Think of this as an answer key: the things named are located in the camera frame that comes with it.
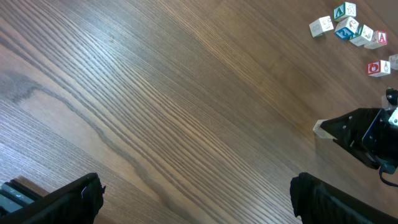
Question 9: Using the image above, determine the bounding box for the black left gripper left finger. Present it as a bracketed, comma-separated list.
[1, 172, 106, 224]

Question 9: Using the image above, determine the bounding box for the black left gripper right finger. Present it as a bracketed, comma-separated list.
[290, 172, 397, 224]

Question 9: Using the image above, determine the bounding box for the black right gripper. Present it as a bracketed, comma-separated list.
[319, 108, 397, 170]

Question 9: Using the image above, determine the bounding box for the yellow block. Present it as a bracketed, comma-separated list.
[313, 119, 335, 139]

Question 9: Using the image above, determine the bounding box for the red letter M block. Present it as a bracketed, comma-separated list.
[389, 54, 398, 70]

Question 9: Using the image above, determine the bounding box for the white block red side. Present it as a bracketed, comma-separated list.
[367, 60, 391, 77]

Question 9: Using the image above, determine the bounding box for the plain white block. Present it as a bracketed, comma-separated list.
[349, 25, 374, 47]

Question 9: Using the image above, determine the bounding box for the red letter A block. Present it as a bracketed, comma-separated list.
[364, 30, 388, 49]

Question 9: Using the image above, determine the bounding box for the white block blue side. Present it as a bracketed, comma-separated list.
[335, 17, 359, 40]

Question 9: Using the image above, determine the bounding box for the white block green side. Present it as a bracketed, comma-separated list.
[309, 16, 334, 37]

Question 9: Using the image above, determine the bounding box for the white block green edge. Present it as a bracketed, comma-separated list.
[333, 2, 357, 22]

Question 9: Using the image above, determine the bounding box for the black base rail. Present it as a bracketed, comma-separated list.
[0, 180, 42, 217]

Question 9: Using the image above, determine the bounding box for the right black cable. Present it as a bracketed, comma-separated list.
[378, 163, 398, 188]

